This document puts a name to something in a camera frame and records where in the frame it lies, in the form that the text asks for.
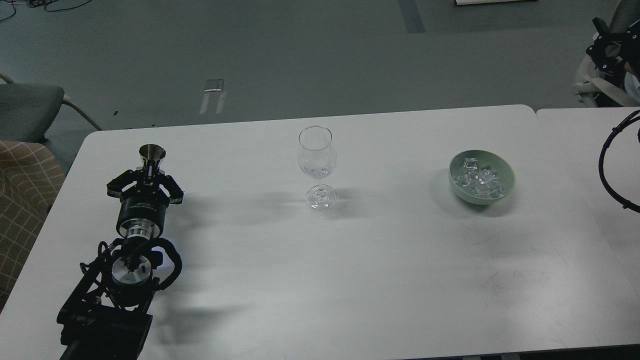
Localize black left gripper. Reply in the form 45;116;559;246
106;169;185;239

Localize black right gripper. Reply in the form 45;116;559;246
586;17;640;76

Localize steel cocktail jigger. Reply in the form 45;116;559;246
138;144;166;181

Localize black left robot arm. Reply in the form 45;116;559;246
56;165;184;360

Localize clear wine glass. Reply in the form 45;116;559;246
297;125;338;211

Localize clear ice cubes pile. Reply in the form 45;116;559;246
452;157;505;199

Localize white office chair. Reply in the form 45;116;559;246
571;0;640;108

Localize beige checkered cushion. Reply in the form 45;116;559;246
0;140;66;309

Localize grey chair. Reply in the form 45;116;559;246
0;72;103;143

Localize green bowl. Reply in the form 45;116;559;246
448;149;516;206

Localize black floor cables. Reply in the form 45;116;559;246
0;0;93;22

